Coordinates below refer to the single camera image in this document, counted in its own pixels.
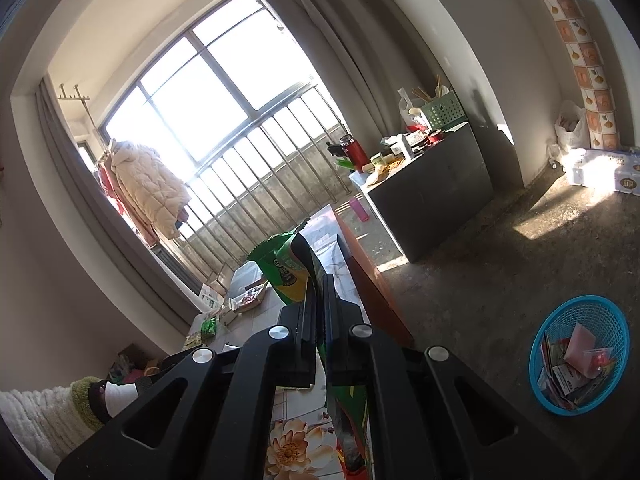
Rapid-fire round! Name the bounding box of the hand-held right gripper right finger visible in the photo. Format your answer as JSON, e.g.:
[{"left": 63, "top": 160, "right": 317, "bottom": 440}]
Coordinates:
[{"left": 322, "top": 274, "right": 596, "bottom": 480}]

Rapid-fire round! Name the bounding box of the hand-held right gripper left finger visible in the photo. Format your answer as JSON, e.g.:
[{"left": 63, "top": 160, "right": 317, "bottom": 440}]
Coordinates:
[{"left": 54, "top": 232, "right": 323, "bottom": 480}]

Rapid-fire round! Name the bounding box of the green snack bag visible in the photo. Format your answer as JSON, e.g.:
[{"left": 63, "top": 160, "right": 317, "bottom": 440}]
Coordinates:
[{"left": 247, "top": 217, "right": 375, "bottom": 480}]

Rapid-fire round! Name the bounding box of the blue plastic basket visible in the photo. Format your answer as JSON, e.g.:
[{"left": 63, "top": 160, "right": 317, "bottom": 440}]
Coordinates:
[{"left": 529, "top": 295, "right": 631, "bottom": 416}]

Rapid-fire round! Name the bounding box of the person's left hand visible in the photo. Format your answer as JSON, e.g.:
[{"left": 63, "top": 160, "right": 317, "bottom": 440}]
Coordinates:
[{"left": 102, "top": 382, "right": 140, "bottom": 418}]

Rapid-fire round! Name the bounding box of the red open snack packet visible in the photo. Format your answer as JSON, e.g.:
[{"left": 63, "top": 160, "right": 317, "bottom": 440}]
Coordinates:
[{"left": 227, "top": 282, "right": 271, "bottom": 313}]

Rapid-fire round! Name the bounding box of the red brown wooden table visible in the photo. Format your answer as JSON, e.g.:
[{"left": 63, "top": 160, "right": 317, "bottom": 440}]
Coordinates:
[{"left": 337, "top": 220, "right": 416, "bottom": 348}]

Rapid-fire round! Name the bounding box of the green fuzzy cloth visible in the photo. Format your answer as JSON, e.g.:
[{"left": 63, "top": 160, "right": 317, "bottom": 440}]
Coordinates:
[{"left": 70, "top": 376, "right": 108, "bottom": 433}]

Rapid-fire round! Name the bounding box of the cardboard box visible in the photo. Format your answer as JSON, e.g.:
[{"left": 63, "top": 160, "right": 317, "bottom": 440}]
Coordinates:
[{"left": 197, "top": 264, "right": 237, "bottom": 312}]

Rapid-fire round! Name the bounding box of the white fluffy blanket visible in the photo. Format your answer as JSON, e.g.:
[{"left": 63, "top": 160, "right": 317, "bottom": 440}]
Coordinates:
[{"left": 0, "top": 385, "right": 96, "bottom": 480}]

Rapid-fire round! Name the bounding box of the grey curtain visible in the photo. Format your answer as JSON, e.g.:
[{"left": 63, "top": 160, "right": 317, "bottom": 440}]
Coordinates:
[
  {"left": 235, "top": 0, "right": 416, "bottom": 161},
  {"left": 35, "top": 75, "right": 201, "bottom": 346}
]

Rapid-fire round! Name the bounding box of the grey cabinet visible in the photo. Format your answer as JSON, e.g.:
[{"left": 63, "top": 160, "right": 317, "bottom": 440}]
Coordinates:
[{"left": 350, "top": 121, "right": 496, "bottom": 263}]

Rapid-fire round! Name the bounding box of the red thermos bottle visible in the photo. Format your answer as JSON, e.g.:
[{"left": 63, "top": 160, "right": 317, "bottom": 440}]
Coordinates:
[{"left": 339, "top": 134, "right": 371, "bottom": 173}]

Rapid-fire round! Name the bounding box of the pile of yellow snacks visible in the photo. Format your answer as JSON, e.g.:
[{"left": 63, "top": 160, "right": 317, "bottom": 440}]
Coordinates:
[{"left": 367, "top": 155, "right": 406, "bottom": 183}]

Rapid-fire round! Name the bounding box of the beige quilted jacket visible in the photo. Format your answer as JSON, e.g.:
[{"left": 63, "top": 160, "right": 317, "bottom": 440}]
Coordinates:
[{"left": 107, "top": 140, "right": 192, "bottom": 241}]

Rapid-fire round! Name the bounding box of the metal balcony railing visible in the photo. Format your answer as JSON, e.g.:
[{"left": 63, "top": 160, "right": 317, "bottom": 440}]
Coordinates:
[{"left": 165, "top": 80, "right": 353, "bottom": 281}]

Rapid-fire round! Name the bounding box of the white carton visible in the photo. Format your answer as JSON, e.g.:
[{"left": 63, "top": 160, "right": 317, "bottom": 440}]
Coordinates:
[{"left": 390, "top": 135, "right": 416, "bottom": 161}]

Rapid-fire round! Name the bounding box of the white plastic bag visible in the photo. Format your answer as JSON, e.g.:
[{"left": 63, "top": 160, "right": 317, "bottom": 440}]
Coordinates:
[
  {"left": 397, "top": 87, "right": 426, "bottom": 131},
  {"left": 550, "top": 100, "right": 591, "bottom": 161}
]

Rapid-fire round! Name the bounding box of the pink flat packet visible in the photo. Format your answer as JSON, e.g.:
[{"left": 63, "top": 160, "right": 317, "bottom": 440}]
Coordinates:
[{"left": 562, "top": 322, "right": 601, "bottom": 376}]

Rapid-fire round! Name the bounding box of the green perforated basket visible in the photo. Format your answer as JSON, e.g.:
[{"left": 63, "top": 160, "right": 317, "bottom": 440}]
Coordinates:
[{"left": 419, "top": 91, "right": 471, "bottom": 131}]

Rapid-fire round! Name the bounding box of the large window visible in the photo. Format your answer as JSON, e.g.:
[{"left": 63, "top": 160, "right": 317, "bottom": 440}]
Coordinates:
[{"left": 97, "top": 0, "right": 351, "bottom": 201}]

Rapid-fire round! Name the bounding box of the patterned vinyl roll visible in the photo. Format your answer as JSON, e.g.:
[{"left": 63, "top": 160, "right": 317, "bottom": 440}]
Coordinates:
[{"left": 542, "top": 0, "right": 623, "bottom": 153}]

